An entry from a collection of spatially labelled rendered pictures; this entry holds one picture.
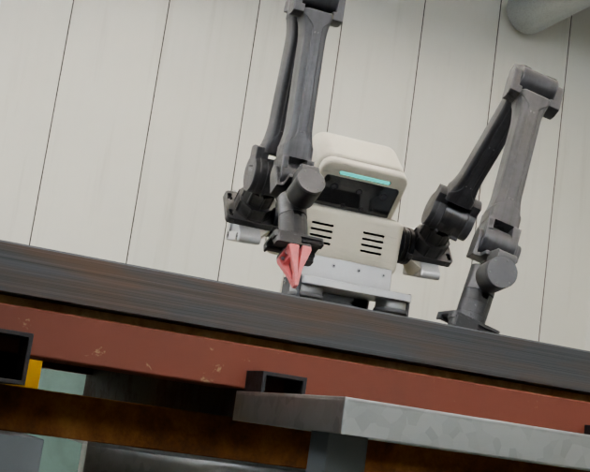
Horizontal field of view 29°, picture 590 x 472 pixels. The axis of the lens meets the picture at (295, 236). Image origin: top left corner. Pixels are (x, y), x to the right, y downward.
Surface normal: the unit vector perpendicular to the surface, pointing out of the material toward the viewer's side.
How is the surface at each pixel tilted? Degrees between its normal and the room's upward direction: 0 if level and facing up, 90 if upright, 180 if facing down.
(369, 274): 90
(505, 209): 74
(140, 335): 90
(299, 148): 91
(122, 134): 90
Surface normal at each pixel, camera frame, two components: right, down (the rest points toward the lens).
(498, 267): 0.20, -0.21
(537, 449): 0.39, -0.11
